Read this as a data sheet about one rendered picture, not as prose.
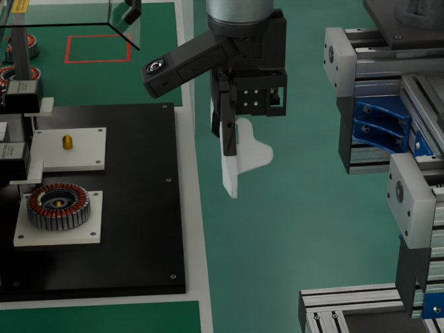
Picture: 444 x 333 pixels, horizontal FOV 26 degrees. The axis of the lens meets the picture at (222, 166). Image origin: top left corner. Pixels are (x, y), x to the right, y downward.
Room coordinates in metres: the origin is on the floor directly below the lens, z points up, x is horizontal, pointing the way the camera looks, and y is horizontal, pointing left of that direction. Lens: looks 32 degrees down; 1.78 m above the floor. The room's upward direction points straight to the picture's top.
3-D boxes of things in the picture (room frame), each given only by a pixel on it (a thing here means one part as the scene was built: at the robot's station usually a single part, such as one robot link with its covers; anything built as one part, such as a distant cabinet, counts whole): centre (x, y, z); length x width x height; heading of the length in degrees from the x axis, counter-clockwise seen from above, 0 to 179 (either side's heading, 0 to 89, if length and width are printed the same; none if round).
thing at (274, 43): (1.00, -0.03, 1.29); 0.09 x 0.08 x 0.12; 97
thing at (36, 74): (2.00, 0.47, 0.77); 0.11 x 0.11 x 0.04
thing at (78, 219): (1.43, 0.29, 0.80); 0.11 x 0.11 x 0.04
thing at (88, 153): (1.67, 0.31, 0.78); 0.15 x 0.15 x 0.01; 4
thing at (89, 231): (1.43, 0.29, 0.78); 0.15 x 0.15 x 0.01; 4
